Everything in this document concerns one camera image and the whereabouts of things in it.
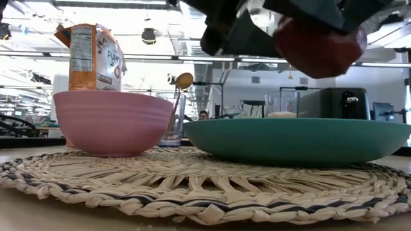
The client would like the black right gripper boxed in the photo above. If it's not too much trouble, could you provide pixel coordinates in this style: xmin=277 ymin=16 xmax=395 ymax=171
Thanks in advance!
xmin=263 ymin=0 xmax=394 ymax=33

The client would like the red apple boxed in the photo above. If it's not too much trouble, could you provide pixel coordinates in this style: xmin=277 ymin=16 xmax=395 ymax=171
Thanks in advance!
xmin=274 ymin=15 xmax=368 ymax=80

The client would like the wooden spoon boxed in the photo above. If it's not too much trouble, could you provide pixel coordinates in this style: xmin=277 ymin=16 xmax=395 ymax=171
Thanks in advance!
xmin=166 ymin=72 xmax=195 ymax=135

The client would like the orange white cereal box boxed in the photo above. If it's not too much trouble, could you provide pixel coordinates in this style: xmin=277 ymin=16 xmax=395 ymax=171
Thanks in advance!
xmin=53 ymin=22 xmax=128 ymax=148

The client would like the glass of milk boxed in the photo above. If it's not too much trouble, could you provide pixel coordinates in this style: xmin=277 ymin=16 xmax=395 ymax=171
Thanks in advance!
xmin=265 ymin=90 xmax=301 ymax=119

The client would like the black ceiling dome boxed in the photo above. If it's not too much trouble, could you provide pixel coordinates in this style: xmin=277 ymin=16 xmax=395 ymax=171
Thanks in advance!
xmin=141 ymin=28 xmax=157 ymax=45

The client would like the ceiling light strip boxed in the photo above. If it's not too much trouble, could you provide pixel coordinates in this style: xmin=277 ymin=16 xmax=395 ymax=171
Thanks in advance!
xmin=0 ymin=51 xmax=411 ymax=68

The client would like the black two-slot toaster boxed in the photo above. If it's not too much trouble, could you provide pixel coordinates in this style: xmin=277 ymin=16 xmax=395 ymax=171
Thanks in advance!
xmin=298 ymin=87 xmax=372 ymax=121

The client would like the empty clear drinking glass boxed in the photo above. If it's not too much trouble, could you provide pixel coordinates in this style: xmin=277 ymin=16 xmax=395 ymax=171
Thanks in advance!
xmin=156 ymin=92 xmax=187 ymax=148

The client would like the teal plate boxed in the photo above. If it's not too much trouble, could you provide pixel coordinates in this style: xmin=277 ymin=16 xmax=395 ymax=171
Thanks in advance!
xmin=183 ymin=117 xmax=411 ymax=167

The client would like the black computer monitor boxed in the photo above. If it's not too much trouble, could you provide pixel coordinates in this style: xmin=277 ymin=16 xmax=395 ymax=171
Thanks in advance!
xmin=372 ymin=101 xmax=396 ymax=123

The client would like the pink bowl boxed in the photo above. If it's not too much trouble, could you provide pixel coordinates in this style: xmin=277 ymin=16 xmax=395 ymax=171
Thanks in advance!
xmin=53 ymin=89 xmax=174 ymax=158

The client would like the round woven straw placemat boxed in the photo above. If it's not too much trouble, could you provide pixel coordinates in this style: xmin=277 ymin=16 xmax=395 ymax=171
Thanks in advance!
xmin=0 ymin=146 xmax=411 ymax=227

